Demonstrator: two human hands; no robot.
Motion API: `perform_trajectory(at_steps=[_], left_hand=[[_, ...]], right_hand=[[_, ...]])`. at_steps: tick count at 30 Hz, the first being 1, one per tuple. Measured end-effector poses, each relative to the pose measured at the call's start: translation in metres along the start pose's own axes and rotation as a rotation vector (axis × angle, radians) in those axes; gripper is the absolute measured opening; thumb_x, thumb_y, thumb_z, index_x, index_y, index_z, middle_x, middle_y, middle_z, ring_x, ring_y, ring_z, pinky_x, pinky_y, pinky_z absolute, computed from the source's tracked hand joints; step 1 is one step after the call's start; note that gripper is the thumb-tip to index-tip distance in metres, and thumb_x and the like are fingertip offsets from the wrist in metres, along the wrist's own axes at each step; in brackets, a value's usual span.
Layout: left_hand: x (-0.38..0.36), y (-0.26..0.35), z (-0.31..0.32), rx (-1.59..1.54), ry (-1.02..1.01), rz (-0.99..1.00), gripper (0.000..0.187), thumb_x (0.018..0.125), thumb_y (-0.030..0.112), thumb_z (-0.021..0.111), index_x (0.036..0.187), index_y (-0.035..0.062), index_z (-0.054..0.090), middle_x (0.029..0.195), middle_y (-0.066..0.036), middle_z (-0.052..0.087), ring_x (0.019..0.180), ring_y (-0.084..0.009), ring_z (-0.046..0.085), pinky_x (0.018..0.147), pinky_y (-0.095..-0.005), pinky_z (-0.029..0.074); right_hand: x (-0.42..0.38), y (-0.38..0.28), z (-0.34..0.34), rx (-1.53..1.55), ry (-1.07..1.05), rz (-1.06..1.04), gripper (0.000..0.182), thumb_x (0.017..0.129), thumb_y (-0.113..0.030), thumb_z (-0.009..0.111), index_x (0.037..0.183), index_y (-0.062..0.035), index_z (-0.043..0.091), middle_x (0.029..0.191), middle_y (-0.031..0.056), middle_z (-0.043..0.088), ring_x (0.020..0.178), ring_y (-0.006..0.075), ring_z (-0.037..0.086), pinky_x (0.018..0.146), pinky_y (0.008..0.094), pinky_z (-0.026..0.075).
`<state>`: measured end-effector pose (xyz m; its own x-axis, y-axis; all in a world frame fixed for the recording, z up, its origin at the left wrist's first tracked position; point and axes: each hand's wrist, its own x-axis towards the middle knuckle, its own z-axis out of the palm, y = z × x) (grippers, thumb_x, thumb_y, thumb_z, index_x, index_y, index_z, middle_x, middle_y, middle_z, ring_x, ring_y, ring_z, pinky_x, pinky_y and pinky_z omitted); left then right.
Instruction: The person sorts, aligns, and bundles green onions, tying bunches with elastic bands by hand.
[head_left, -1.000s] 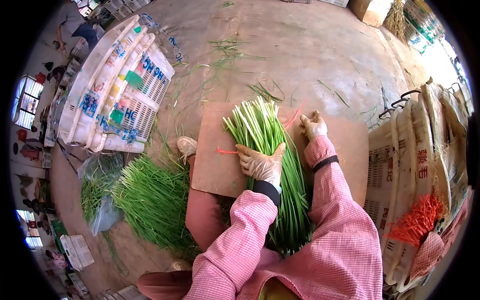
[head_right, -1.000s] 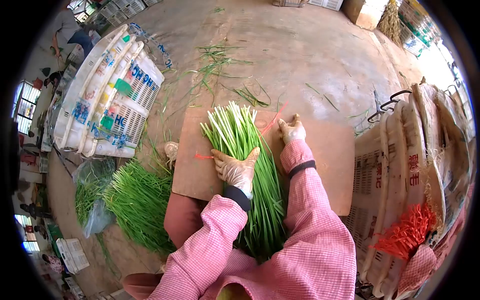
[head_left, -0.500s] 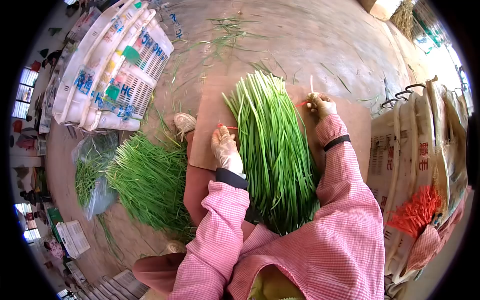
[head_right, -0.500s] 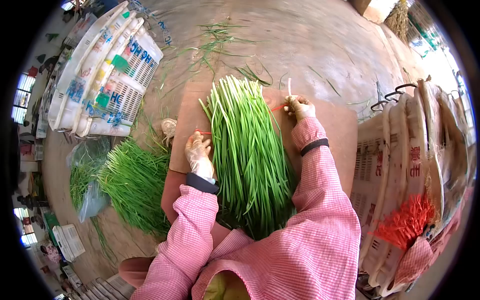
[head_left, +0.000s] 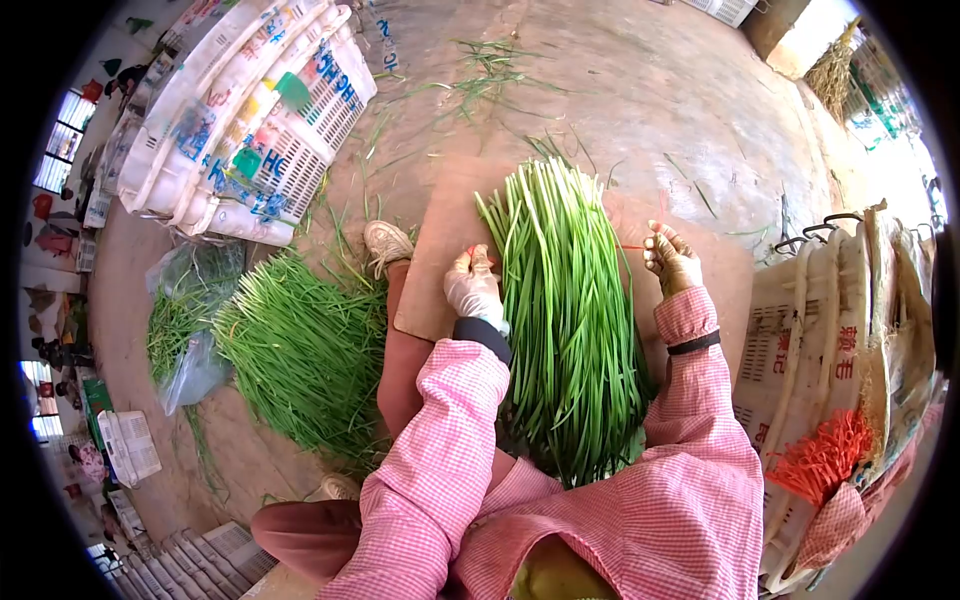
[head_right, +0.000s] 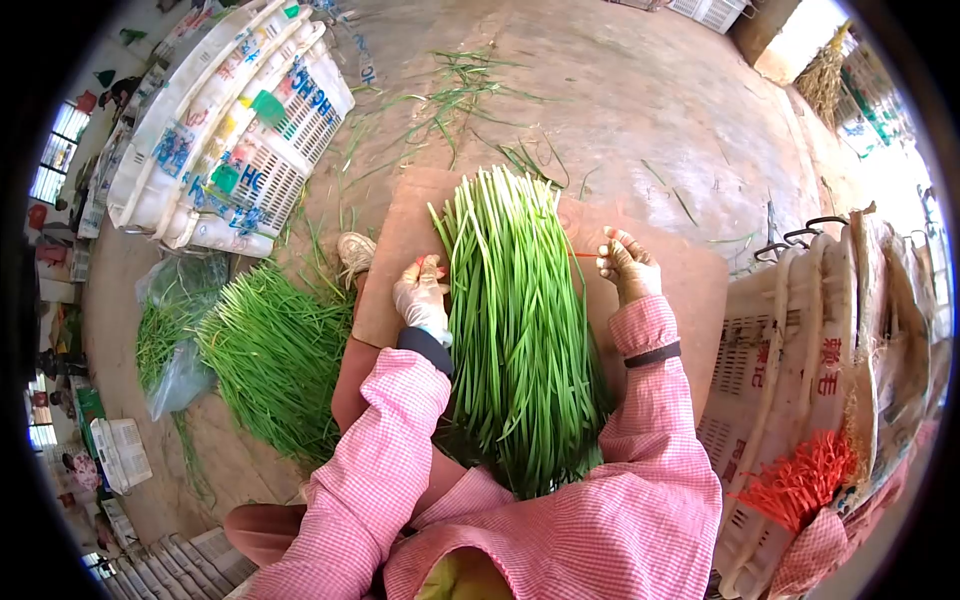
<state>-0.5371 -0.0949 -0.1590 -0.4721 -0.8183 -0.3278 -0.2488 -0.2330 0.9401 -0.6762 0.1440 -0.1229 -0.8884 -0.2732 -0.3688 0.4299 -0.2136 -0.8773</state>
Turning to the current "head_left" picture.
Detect person's legs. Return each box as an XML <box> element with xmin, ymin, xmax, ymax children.
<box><xmin>250</xmin><ymin>220</ymin><xmax>519</xmax><ymax>588</ymax></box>

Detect single white plastic crate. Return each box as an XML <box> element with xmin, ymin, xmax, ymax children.
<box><xmin>96</xmin><ymin>409</ymin><xmax>164</xmax><ymax>490</ymax></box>

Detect scattered chive stalks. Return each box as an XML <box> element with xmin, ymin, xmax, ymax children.
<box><xmin>364</xmin><ymin>37</ymin><xmax>579</xmax><ymax>162</ymax></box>

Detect stack of red-lettered white crates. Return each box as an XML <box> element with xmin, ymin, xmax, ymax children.
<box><xmin>732</xmin><ymin>201</ymin><xmax>943</xmax><ymax>595</ymax></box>

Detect bunch of red tie strings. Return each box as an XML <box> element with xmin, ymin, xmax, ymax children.
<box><xmin>764</xmin><ymin>409</ymin><xmax>876</xmax><ymax>510</ymax></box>

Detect bundle of dry straw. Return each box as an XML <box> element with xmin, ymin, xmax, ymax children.
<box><xmin>804</xmin><ymin>16</ymin><xmax>865</xmax><ymax>125</ymax></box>

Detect brown work board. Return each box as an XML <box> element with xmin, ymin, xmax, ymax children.
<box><xmin>393</xmin><ymin>155</ymin><xmax>756</xmax><ymax>391</ymax></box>

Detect clear plastic bag with chives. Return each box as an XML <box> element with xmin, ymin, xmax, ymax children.
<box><xmin>144</xmin><ymin>238</ymin><xmax>247</xmax><ymax>418</ymax></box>

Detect person's right fingers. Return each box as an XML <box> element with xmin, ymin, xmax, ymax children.
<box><xmin>642</xmin><ymin>219</ymin><xmax>688</xmax><ymax>277</ymax></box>

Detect black wrist band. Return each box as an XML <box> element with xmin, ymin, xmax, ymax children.
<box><xmin>452</xmin><ymin>316</ymin><xmax>514</xmax><ymax>367</ymax></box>
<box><xmin>666</xmin><ymin>330</ymin><xmax>722</xmax><ymax>357</ymax></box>

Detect person's body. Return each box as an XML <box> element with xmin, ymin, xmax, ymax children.
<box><xmin>450</xmin><ymin>442</ymin><xmax>766</xmax><ymax>600</ymax></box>

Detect stack of blue-lettered white crates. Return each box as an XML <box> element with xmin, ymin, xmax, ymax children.
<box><xmin>117</xmin><ymin>0</ymin><xmax>379</xmax><ymax>248</ymax></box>

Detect pink checked cloth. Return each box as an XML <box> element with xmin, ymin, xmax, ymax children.
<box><xmin>793</xmin><ymin>480</ymin><xmax>875</xmax><ymax>573</ymax></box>

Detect window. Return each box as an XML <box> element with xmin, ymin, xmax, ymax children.
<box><xmin>32</xmin><ymin>88</ymin><xmax>97</xmax><ymax>196</ymax></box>

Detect person's left fingers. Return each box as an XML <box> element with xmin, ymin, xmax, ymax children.
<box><xmin>447</xmin><ymin>244</ymin><xmax>484</xmax><ymax>285</ymax></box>

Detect row of flat white crates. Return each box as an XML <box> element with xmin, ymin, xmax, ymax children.
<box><xmin>96</xmin><ymin>520</ymin><xmax>280</xmax><ymax>600</ymax></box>

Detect loose pile of green chives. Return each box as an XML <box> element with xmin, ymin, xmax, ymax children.
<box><xmin>211</xmin><ymin>250</ymin><xmax>393</xmax><ymax>470</ymax></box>

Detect person's right hand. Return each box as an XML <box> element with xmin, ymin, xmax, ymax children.
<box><xmin>642</xmin><ymin>219</ymin><xmax>705</xmax><ymax>301</ymax></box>

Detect person's left hand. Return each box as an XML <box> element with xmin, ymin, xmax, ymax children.
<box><xmin>443</xmin><ymin>244</ymin><xmax>511</xmax><ymax>337</ymax></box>

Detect bundle of green chives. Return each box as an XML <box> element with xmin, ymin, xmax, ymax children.
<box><xmin>474</xmin><ymin>156</ymin><xmax>657</xmax><ymax>490</ymax></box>

